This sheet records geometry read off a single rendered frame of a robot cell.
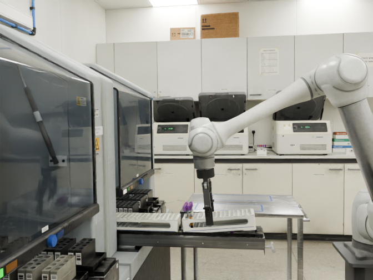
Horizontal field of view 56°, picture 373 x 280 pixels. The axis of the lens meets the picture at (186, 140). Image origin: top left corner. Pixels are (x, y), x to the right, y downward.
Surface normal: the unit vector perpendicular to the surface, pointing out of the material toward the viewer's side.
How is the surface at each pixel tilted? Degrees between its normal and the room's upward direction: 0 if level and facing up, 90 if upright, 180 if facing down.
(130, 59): 90
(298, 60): 90
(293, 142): 90
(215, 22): 91
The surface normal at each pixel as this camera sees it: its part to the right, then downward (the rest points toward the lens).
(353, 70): -0.07, -0.04
